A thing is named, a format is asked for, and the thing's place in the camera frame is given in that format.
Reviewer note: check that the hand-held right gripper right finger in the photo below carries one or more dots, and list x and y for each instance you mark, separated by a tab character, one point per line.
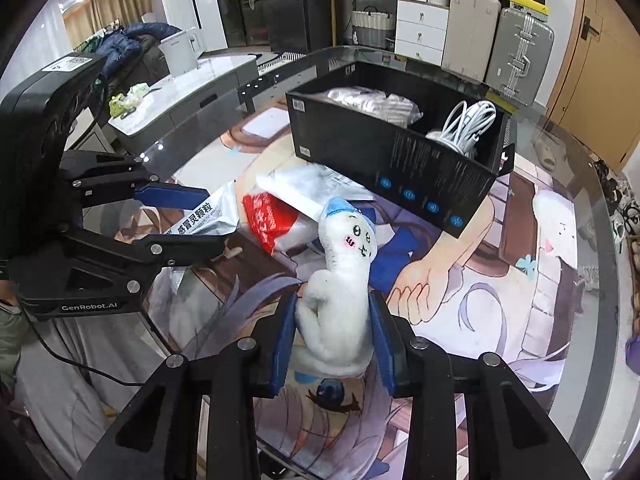
387	355

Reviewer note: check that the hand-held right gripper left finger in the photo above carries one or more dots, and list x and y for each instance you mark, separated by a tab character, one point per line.
282	355

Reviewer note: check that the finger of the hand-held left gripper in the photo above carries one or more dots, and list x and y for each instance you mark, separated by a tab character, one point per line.
170	195
165	250

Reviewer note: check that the silver medicine packet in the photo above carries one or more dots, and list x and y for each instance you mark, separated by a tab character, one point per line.
215	220

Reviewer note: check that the white plush toy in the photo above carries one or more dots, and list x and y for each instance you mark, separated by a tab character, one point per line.
340	270

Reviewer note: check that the red and white plastic bag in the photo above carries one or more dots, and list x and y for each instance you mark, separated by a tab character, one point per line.
267	220

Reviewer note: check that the clear bag of white cotton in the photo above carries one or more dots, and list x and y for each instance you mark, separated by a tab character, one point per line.
310	182

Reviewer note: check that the black storage box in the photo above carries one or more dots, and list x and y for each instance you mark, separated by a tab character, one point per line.
400	170

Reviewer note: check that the bag of white laces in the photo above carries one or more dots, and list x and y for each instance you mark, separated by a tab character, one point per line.
350	97

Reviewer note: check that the person's left forearm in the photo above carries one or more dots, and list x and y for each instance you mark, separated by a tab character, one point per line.
10	345

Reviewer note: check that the green white cloth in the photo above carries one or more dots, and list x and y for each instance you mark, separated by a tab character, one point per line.
127	100

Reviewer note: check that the printed desk mat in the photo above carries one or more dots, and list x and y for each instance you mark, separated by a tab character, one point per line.
450	280

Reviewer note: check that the grey side table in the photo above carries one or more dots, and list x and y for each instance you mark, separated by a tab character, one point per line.
200	90

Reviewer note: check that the blue jacket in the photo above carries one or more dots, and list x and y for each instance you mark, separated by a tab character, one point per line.
125	42

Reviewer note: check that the beige curtain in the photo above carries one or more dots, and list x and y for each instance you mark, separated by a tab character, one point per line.
115	10

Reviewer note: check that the white kettle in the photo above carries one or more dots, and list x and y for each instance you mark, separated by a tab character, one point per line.
177	55

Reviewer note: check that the tall glass cabinet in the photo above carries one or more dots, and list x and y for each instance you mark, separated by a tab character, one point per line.
232	0

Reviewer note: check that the dark grey fridge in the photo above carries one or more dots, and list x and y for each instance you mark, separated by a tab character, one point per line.
290	10

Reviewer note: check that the purple bag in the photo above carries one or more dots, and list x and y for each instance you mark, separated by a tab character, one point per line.
633	355

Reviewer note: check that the woven basket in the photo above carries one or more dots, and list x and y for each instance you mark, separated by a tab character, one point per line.
372	27

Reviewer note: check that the white desk with drawers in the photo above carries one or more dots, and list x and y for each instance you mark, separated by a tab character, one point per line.
420	25

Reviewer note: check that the silver suitcase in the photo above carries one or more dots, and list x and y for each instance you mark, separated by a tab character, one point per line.
520	55

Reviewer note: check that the beige suitcase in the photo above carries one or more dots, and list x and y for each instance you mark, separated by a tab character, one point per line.
470	35

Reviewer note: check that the wooden door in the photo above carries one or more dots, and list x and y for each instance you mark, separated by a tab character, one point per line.
590	85

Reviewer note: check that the yellow black shoe box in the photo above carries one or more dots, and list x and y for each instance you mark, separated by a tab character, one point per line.
530	8

